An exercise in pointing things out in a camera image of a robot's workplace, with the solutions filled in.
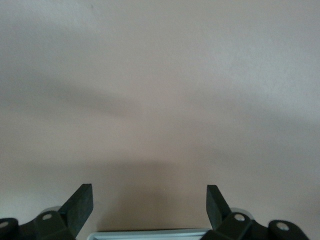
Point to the brown table cover sheet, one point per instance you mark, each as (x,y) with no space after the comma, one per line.
(160,100)

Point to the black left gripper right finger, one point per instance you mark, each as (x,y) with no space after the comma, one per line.
(220,217)

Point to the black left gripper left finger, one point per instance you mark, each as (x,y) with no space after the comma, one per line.
(75,212)

